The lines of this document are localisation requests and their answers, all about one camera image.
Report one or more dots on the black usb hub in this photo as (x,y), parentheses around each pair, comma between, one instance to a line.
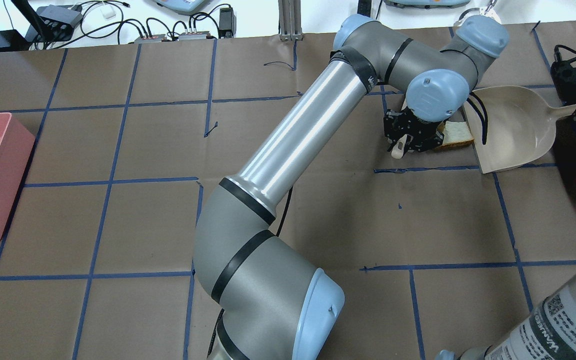
(62,19)

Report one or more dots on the beige plastic dustpan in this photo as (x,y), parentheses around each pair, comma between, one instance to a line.
(521,127)

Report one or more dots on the aluminium frame post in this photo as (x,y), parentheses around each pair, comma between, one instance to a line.
(290,21)

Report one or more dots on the beige hand brush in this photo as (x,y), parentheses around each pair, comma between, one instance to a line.
(399,147)

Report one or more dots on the large bread slice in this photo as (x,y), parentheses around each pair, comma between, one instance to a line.
(456,135)

